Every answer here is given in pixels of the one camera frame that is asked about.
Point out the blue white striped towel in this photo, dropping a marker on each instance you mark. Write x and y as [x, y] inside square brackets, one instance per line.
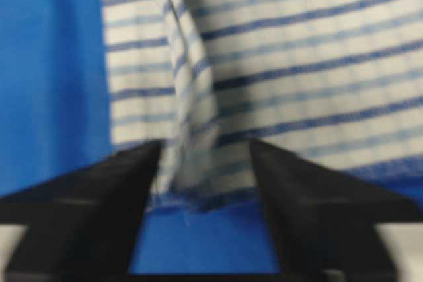
[339, 82]

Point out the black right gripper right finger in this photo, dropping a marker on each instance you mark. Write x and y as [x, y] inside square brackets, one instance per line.
[329, 226]

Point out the blue table cloth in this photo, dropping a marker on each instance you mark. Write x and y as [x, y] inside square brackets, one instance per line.
[55, 117]

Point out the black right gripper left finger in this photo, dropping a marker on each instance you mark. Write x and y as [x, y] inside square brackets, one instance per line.
[81, 226]

